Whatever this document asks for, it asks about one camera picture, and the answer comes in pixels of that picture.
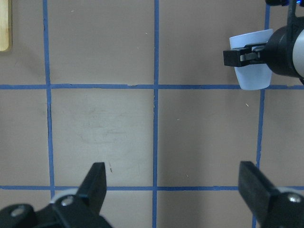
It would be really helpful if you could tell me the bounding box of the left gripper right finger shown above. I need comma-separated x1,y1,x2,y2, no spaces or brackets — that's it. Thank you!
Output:
238,161,304,228

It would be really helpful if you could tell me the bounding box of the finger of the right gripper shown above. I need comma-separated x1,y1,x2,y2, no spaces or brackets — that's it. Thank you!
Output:
223,44,266,67

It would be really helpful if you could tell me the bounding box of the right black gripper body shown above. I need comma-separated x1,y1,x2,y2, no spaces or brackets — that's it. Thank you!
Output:
262,0,304,76

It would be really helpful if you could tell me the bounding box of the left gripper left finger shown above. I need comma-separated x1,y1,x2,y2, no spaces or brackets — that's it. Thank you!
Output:
49,162,107,228

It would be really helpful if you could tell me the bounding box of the light blue plastic cup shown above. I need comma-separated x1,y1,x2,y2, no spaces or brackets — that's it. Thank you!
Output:
229,29,273,90

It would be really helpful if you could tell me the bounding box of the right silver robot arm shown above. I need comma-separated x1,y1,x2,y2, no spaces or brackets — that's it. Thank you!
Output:
223,0,304,82

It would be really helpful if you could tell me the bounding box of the wooden cup rack stand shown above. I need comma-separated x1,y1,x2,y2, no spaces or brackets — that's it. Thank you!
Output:
0,0,12,52

